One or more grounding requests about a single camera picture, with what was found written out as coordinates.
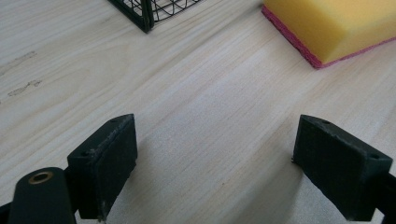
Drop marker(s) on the yellow sponge with pink base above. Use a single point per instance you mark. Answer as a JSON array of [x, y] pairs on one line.
[[336, 25]]

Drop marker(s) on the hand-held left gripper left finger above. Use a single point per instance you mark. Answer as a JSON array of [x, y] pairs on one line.
[[106, 165]]

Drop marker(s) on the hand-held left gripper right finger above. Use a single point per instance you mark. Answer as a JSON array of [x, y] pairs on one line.
[[339, 165]]

